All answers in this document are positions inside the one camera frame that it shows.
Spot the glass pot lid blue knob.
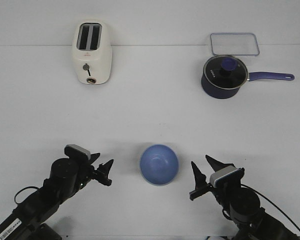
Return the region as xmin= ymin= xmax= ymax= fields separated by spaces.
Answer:
xmin=203 ymin=54 xmax=249 ymax=90

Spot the dark blue saucepan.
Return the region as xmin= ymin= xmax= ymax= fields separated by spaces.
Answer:
xmin=201 ymin=71 xmax=295 ymax=99

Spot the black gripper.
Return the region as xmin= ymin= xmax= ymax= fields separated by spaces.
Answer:
xmin=189 ymin=154 xmax=234 ymax=206
xmin=80 ymin=153 xmax=114 ymax=187

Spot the blue bowl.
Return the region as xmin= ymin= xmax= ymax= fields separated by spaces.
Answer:
xmin=139 ymin=144 xmax=180 ymax=186

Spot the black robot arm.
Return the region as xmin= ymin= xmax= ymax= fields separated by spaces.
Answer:
xmin=0 ymin=153 xmax=114 ymax=240
xmin=189 ymin=155 xmax=299 ymax=240

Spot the clear plastic container lid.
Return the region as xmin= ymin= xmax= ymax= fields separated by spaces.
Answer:
xmin=210 ymin=32 xmax=260 ymax=57

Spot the white two-slot toaster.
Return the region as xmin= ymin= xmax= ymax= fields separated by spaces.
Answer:
xmin=71 ymin=20 xmax=113 ymax=85

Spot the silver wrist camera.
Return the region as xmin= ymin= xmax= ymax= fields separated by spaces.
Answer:
xmin=64 ymin=144 xmax=91 ymax=161
xmin=209 ymin=165 xmax=245 ymax=188

